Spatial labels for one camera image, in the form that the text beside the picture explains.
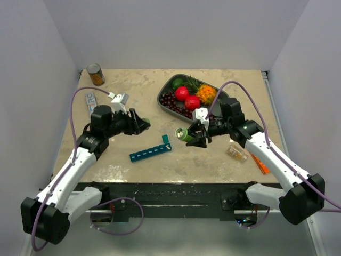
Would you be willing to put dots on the green lime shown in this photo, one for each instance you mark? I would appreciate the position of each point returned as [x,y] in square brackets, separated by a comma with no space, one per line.
[176,83]

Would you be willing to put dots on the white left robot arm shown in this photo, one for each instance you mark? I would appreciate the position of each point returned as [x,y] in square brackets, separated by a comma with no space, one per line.
[50,214]

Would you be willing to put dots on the red apple front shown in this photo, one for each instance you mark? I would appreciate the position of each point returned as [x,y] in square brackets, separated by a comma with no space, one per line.
[192,102]

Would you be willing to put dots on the red apple back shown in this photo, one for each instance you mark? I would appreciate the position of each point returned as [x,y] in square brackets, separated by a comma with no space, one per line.
[181,93]

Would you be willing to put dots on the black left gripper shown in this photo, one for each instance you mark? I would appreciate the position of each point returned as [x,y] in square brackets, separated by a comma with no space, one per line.
[137,126]

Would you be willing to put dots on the clear pill bottle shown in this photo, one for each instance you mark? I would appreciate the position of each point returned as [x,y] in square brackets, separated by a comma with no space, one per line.
[237,153]

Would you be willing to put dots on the red apple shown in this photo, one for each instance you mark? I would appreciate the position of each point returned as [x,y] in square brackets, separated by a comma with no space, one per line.
[181,93]
[192,102]

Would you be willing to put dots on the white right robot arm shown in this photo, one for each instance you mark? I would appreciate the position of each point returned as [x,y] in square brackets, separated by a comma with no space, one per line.
[300,195]

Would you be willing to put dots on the orange spiky fruit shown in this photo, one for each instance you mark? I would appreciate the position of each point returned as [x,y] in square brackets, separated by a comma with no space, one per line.
[206,94]

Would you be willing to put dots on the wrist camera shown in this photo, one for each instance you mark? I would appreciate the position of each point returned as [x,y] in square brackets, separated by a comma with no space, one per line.
[201,115]
[119,101]

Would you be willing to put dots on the aluminium frame rail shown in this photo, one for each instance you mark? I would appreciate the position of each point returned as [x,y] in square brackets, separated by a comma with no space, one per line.
[286,211]

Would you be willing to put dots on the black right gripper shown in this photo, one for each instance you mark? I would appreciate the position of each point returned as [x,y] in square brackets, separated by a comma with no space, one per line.
[200,141]

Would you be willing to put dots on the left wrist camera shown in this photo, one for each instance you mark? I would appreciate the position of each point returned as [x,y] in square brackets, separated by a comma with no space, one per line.
[119,101]

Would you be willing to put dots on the teal weekly pill organizer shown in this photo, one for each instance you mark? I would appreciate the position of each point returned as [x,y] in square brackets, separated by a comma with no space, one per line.
[151,152]

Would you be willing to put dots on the silver toothpaste box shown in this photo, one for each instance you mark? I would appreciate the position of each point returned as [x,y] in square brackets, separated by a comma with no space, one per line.
[90,101]

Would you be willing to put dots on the orange medicine box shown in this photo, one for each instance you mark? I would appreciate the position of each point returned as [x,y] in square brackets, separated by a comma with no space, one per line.
[261,165]

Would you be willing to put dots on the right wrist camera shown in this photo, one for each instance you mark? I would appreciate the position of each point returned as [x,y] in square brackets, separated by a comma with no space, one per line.
[201,115]

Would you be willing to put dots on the grey fruit tray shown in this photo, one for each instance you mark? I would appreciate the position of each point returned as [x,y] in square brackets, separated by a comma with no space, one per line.
[190,82]

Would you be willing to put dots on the tin can with fruit label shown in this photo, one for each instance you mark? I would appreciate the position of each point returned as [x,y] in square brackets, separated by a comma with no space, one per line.
[96,75]

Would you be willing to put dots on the dark red grape bunch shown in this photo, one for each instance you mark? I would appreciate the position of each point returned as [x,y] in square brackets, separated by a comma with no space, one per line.
[171,105]

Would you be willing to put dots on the green pill bottle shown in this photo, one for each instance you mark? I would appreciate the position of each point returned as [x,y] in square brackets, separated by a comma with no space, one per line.
[183,134]

